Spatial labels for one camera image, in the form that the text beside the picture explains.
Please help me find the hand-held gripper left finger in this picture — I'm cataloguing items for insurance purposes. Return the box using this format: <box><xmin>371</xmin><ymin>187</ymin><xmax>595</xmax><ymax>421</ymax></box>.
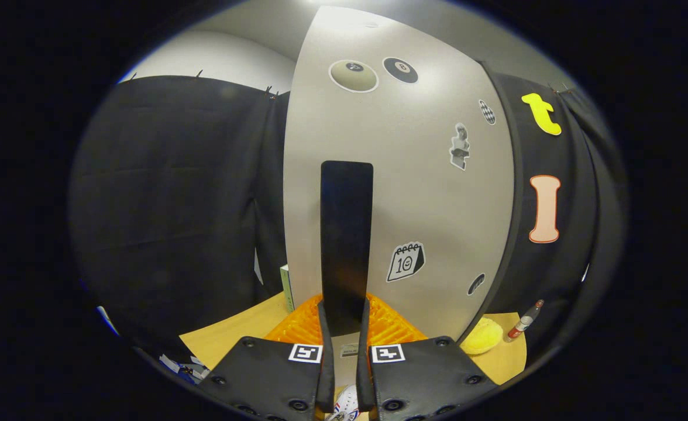
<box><xmin>198</xmin><ymin>294</ymin><xmax>336</xmax><ymax>421</ymax></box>

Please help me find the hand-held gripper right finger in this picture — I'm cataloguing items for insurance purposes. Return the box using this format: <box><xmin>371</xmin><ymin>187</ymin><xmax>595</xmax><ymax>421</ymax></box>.
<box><xmin>356</xmin><ymin>294</ymin><xmax>500</xmax><ymax>421</ymax></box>

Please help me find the white canvas shoe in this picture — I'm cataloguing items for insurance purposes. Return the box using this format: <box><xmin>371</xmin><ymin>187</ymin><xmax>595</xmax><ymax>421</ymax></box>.
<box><xmin>326</xmin><ymin>384</ymin><xmax>361</xmax><ymax>421</ymax></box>

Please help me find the black cabinet door handle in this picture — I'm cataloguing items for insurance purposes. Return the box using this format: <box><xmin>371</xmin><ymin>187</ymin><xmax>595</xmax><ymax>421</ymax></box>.
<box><xmin>321</xmin><ymin>161</ymin><xmax>374</xmax><ymax>337</ymax></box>

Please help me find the yellow plush toy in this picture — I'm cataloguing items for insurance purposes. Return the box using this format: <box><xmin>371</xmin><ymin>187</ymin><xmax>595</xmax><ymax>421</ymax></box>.
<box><xmin>460</xmin><ymin>318</ymin><xmax>504</xmax><ymax>356</ymax></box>

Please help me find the green spine book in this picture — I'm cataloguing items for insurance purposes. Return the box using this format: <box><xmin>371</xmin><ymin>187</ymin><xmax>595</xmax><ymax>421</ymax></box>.
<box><xmin>280</xmin><ymin>264</ymin><xmax>295</xmax><ymax>313</ymax></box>

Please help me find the blue white patterned cloth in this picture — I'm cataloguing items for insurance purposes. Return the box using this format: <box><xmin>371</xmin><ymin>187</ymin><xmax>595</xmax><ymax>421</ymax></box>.
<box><xmin>160</xmin><ymin>354</ymin><xmax>211</xmax><ymax>385</ymax></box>

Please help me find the small red white bottle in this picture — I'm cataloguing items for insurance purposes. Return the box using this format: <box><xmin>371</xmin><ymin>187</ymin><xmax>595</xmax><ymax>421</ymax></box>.
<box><xmin>507</xmin><ymin>299</ymin><xmax>545</xmax><ymax>341</ymax></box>

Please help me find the black backdrop cloth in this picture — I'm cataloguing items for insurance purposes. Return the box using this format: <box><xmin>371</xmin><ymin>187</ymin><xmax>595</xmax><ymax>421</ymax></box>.
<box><xmin>69</xmin><ymin>58</ymin><xmax>628</xmax><ymax>375</ymax></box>

